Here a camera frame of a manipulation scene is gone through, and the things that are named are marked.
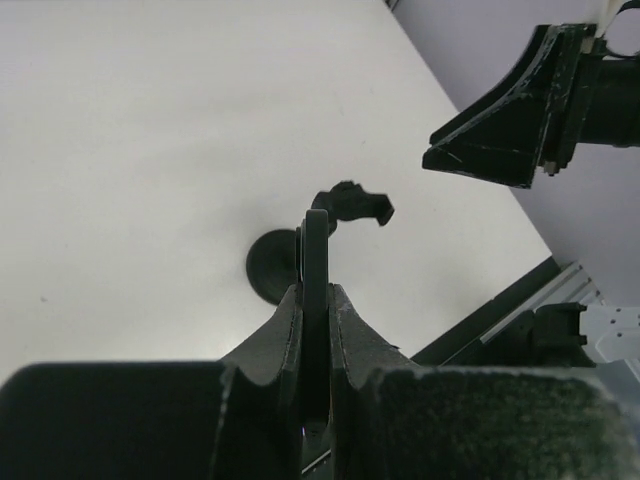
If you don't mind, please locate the black round-base phone stand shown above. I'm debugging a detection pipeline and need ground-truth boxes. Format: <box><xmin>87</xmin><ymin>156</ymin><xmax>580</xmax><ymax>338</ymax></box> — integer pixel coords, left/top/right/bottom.
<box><xmin>245</xmin><ymin>181</ymin><xmax>395</xmax><ymax>305</ymax></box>

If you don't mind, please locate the aluminium front rail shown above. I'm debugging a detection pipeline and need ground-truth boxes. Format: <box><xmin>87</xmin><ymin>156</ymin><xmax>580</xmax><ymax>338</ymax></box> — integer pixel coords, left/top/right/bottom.
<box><xmin>416</xmin><ymin>259</ymin><xmax>604</xmax><ymax>366</ymax></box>

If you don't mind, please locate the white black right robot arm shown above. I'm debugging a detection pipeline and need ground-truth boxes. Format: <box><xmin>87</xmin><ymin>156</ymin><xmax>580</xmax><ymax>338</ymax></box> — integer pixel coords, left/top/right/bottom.
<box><xmin>422</xmin><ymin>24</ymin><xmax>639</xmax><ymax>367</ymax></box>

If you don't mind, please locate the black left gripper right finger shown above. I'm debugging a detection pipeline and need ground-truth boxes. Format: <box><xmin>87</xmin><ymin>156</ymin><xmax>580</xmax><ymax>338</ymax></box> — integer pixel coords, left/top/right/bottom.
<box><xmin>329</xmin><ymin>285</ymin><xmax>639</xmax><ymax>479</ymax></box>

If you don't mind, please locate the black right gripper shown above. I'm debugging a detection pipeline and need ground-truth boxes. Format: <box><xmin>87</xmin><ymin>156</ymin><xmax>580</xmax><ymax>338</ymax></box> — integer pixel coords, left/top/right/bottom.
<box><xmin>422</xmin><ymin>24</ymin><xmax>602</xmax><ymax>188</ymax></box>

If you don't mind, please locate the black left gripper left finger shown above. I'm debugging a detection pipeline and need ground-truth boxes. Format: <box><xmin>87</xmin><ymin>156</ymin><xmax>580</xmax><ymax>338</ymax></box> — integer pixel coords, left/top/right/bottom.
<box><xmin>1</xmin><ymin>288</ymin><xmax>302</xmax><ymax>479</ymax></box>

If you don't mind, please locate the black smartphone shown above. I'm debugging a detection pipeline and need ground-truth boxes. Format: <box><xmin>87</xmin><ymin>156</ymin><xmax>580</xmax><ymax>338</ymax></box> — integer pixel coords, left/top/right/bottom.
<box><xmin>298</xmin><ymin>209</ymin><xmax>330</xmax><ymax>449</ymax></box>

